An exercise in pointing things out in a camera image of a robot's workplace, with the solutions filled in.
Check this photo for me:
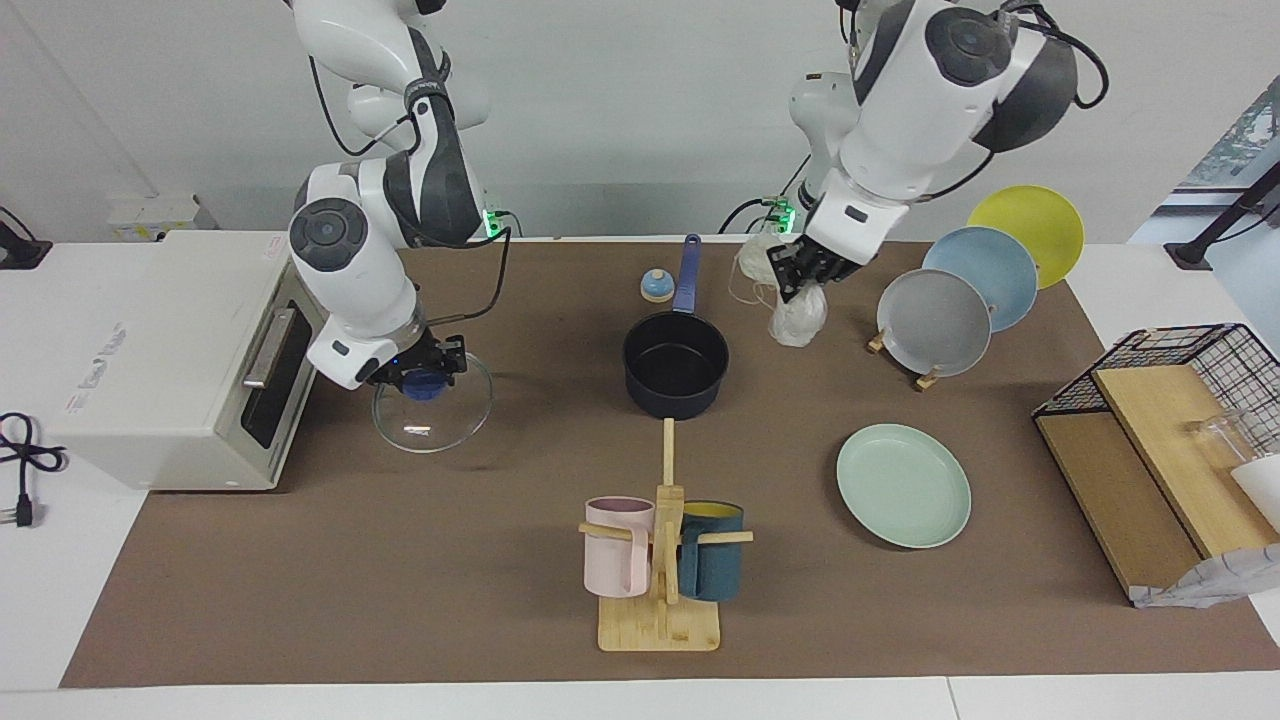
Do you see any light wooden board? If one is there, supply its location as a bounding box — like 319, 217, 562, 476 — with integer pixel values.
1092, 364, 1280, 559

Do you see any white cup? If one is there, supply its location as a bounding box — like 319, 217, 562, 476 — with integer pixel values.
1230, 455, 1280, 531

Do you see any glass lid with blue knob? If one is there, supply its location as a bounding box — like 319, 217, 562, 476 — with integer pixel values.
372, 350, 494, 454

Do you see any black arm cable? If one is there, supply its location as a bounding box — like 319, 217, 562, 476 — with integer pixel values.
1000, 0, 1111, 113
308, 55, 513, 327

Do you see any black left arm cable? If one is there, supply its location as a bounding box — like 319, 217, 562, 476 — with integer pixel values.
1000, 0, 1111, 113

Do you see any pink mug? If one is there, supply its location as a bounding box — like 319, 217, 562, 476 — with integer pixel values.
584, 496, 656, 599

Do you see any wooden plate rack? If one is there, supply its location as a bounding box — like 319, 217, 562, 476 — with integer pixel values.
868, 325, 943, 392

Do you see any white toaster oven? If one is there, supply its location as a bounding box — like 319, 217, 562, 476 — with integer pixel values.
45, 232, 341, 493

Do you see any black power cable with plug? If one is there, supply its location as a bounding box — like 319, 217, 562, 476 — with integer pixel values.
0, 412, 67, 529

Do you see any grey white plastic bag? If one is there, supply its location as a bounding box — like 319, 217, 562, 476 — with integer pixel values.
1130, 543, 1280, 610

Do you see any black wire basket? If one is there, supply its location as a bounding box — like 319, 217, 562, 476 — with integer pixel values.
1033, 323, 1280, 471

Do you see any brown table mat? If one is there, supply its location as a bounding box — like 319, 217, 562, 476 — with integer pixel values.
60, 240, 1280, 689

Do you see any light green plate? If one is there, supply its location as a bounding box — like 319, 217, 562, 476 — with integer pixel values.
836, 423, 973, 550

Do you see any yellow plate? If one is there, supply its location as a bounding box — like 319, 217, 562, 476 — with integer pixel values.
967, 185, 1085, 291

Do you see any dark brown wooden board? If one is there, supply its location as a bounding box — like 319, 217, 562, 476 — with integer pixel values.
1036, 410, 1206, 599

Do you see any black clamp stand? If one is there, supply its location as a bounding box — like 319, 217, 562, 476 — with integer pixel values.
0, 207, 53, 271
1165, 160, 1280, 271

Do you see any clear glass cup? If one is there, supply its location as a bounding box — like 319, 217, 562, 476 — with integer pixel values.
1188, 410, 1263, 471

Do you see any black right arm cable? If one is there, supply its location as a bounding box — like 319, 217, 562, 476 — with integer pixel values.
308, 55, 513, 327

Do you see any grey plate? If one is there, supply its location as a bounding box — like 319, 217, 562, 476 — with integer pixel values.
877, 268, 993, 378

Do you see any wooden mug tree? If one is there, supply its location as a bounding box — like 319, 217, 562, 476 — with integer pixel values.
578, 418, 754, 653

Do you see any light blue plate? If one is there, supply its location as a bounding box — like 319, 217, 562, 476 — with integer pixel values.
922, 226, 1039, 333

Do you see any black pot with blue handle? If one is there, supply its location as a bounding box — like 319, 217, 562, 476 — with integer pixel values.
622, 234, 730, 421

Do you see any black left base cable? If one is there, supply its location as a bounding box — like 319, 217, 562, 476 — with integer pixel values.
720, 150, 813, 237

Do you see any dark teal mug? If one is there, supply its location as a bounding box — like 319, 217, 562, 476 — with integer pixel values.
678, 500, 746, 603

